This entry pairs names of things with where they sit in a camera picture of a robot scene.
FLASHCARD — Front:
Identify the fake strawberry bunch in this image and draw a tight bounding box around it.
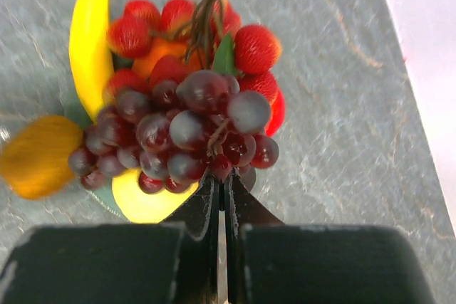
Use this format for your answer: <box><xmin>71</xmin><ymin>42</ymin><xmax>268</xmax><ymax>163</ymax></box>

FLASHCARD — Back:
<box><xmin>103</xmin><ymin>0</ymin><xmax>286</xmax><ymax>137</ymax></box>

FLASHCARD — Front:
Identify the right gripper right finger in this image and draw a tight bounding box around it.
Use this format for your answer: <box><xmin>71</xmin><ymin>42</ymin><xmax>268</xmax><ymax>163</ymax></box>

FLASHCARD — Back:
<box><xmin>222</xmin><ymin>169</ymin><xmax>284</xmax><ymax>303</ymax></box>

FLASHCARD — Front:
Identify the fake dark grape bunch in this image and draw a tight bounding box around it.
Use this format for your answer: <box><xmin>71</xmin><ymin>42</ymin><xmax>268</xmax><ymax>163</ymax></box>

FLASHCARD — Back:
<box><xmin>68</xmin><ymin>70</ymin><xmax>279</xmax><ymax>194</ymax></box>

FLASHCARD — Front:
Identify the fake banana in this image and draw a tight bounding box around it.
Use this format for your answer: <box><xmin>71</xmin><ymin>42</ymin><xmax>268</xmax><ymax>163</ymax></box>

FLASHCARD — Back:
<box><xmin>68</xmin><ymin>0</ymin><xmax>113</xmax><ymax>120</ymax></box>

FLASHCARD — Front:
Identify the fake orange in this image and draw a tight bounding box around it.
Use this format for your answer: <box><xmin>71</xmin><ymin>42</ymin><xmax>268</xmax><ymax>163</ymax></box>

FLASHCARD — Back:
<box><xmin>132</xmin><ymin>38</ymin><xmax>203</xmax><ymax>79</ymax></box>

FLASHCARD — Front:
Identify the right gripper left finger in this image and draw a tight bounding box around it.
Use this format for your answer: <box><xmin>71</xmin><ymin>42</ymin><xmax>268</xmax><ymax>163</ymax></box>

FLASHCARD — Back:
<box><xmin>165</xmin><ymin>175</ymin><xmax>219</xmax><ymax>303</ymax></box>

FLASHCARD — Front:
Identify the grey green plate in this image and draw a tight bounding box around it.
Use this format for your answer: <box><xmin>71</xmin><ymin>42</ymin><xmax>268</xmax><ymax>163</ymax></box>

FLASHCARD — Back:
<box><xmin>0</xmin><ymin>0</ymin><xmax>214</xmax><ymax>221</ymax></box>

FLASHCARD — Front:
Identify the fake yellow lemon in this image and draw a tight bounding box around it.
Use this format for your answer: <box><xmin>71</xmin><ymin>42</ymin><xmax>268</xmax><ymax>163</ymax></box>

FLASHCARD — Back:
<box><xmin>111</xmin><ymin>169</ymin><xmax>199</xmax><ymax>224</ymax></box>

